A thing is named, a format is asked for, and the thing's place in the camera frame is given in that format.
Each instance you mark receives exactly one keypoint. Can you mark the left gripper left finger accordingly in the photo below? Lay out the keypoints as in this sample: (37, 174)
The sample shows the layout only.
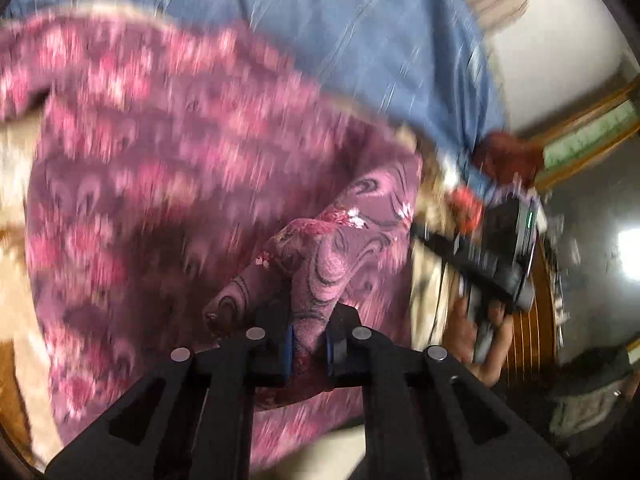
(271, 329)

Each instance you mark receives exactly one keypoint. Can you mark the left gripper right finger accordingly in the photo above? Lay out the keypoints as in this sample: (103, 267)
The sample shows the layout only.
(347, 356)

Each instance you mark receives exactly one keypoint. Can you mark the purple floral garment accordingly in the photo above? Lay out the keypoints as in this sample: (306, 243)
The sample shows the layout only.
(183, 176)

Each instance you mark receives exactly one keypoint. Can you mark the right hand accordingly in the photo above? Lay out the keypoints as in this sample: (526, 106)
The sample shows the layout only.
(459, 338)

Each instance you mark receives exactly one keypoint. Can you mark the red patterned cloth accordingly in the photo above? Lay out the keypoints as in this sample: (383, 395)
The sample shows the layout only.
(467, 209)

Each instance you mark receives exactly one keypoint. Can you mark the dark red cloth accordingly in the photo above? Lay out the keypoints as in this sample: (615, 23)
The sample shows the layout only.
(505, 158)

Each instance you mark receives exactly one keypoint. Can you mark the blue plaid pillow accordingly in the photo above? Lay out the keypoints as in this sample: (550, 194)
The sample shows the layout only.
(420, 61)

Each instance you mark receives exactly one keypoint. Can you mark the beige leaf-print fleece blanket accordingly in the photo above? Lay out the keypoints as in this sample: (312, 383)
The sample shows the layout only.
(26, 413)

